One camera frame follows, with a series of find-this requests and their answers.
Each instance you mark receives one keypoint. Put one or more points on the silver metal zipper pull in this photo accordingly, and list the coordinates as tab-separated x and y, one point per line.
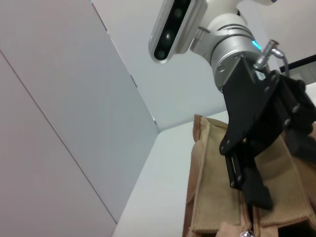
247	234

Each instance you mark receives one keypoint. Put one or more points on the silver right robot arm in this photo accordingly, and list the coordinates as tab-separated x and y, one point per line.
229	47

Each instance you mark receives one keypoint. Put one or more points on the khaki canvas food bag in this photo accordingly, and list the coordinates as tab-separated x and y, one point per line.
217	192

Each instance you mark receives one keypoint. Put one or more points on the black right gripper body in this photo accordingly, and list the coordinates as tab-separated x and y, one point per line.
251	106

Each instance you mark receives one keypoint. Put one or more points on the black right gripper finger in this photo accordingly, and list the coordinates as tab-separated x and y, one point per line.
301	118
256	192

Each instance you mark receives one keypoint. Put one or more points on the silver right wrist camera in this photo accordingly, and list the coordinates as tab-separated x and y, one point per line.
172	32

